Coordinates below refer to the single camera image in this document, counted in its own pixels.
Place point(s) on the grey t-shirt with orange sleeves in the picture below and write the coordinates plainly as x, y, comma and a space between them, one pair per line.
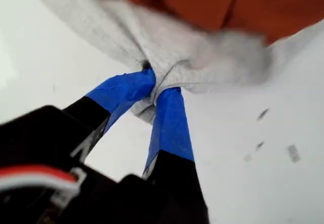
177, 44

